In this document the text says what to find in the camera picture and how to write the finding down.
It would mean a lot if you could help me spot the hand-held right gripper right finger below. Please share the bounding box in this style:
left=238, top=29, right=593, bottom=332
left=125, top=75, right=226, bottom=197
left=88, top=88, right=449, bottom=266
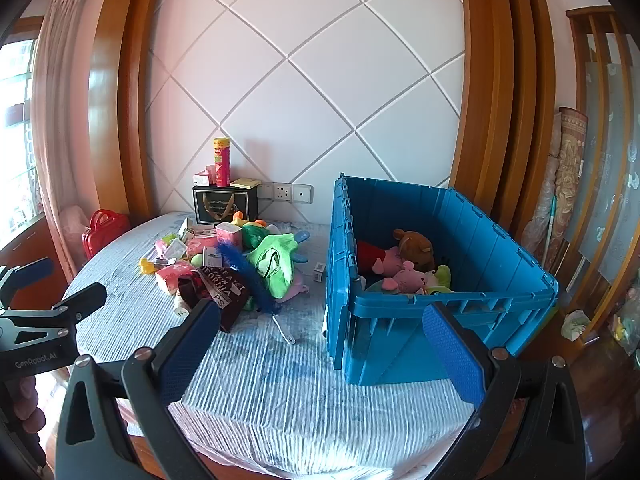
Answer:
left=422, top=302, right=586, bottom=480

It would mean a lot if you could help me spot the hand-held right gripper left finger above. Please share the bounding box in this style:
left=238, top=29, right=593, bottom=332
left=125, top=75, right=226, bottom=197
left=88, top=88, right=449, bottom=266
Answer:
left=55, top=299, right=222, bottom=480

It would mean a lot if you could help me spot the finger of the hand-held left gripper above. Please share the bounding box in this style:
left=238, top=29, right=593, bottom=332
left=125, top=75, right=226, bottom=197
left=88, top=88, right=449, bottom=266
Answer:
left=0, top=257, right=55, bottom=308
left=10, top=282, right=108, bottom=348

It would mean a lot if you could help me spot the dark knitted scarf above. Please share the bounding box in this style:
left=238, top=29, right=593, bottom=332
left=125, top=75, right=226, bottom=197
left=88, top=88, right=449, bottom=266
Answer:
left=177, top=266, right=256, bottom=333

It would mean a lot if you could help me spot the blue bottle brush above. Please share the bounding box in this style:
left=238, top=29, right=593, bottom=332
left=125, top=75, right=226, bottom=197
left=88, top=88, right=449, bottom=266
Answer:
left=216, top=241, right=297, bottom=346

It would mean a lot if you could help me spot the blue plastic crate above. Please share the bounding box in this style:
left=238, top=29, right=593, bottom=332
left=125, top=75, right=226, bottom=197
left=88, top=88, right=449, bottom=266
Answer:
left=322, top=174, right=560, bottom=387

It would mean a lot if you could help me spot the person's left hand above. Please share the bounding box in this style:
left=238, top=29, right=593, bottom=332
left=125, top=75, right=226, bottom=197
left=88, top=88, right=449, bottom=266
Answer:
left=15, top=375, right=48, bottom=438

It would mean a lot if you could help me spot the pink cloth bundle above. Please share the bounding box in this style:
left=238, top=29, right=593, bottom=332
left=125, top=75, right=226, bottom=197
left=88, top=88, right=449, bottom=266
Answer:
left=59, top=205, right=91, bottom=241

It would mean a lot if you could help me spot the red handbag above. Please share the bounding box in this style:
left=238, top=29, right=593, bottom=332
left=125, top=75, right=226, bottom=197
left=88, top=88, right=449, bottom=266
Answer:
left=82, top=209, right=132, bottom=260

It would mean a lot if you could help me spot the yellow-green plush toy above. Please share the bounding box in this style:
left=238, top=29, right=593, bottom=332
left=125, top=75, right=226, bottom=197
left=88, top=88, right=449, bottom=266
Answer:
left=425, top=265, right=453, bottom=293

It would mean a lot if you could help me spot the pink pig plush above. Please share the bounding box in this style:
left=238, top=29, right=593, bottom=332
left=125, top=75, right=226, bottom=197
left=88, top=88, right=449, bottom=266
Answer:
left=381, top=260, right=431, bottom=295

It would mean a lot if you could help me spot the brown teddy bear plush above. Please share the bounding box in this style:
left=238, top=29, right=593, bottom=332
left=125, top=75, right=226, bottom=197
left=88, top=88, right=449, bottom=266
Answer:
left=392, top=229, right=436, bottom=271

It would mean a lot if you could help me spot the pale pink plush toy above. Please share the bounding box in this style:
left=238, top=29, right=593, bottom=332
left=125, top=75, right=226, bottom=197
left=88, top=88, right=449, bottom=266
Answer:
left=277, top=270, right=311, bottom=303

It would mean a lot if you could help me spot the pink tissue box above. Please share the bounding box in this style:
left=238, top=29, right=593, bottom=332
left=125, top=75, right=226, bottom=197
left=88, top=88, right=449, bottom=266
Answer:
left=216, top=223, right=243, bottom=253

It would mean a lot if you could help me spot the white crumpled bag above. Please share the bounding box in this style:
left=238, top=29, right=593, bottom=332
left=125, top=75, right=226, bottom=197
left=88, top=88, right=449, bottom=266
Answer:
left=560, top=310, right=591, bottom=342

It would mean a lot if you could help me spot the green plush hat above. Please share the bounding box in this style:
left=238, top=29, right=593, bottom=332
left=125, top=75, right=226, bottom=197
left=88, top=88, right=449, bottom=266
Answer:
left=247, top=232, right=301, bottom=298

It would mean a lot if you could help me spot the red plush toy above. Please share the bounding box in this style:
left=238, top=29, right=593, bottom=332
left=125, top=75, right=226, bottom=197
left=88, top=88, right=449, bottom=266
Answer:
left=356, top=240, right=406, bottom=276

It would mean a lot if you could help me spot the bright glass window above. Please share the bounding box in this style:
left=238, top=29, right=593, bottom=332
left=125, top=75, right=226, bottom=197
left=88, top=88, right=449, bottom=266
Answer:
left=0, top=37, right=43, bottom=251

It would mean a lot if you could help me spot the green frog plush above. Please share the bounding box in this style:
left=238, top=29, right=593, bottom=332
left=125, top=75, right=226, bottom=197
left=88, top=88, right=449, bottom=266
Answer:
left=231, top=210, right=281, bottom=251

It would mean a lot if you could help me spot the black gift box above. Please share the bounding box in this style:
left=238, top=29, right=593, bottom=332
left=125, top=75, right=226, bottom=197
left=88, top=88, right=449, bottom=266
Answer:
left=192, top=184, right=259, bottom=225

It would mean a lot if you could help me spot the pink curtain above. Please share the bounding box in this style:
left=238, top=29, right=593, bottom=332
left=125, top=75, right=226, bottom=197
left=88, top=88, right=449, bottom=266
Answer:
left=30, top=0, right=83, bottom=271

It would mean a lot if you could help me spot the rolled pink floral mat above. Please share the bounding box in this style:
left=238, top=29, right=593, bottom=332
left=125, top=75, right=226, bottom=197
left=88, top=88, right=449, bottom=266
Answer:
left=522, top=112, right=563, bottom=261

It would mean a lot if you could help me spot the pile of plastic bags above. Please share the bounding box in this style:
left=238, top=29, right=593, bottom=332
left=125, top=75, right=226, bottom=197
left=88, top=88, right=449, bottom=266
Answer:
left=607, top=290, right=640, bottom=361

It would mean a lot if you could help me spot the pink snack canister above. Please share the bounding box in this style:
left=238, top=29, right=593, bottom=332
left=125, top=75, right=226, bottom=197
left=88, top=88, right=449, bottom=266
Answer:
left=214, top=136, right=232, bottom=188

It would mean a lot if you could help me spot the rolled patterned carpet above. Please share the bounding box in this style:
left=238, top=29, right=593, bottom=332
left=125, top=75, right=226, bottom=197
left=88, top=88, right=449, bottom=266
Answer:
left=542, top=106, right=590, bottom=271

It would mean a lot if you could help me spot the frosted glass partition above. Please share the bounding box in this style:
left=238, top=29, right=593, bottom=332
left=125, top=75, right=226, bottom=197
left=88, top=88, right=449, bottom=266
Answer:
left=565, top=5, right=640, bottom=351

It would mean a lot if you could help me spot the teal mop handle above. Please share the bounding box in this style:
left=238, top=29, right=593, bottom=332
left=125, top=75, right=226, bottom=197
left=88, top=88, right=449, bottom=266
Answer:
left=542, top=195, right=557, bottom=271

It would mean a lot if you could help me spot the wooden wall trim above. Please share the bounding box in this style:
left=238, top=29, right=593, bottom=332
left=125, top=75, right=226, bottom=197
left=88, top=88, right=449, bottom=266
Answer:
left=87, top=0, right=173, bottom=233
left=450, top=0, right=558, bottom=241

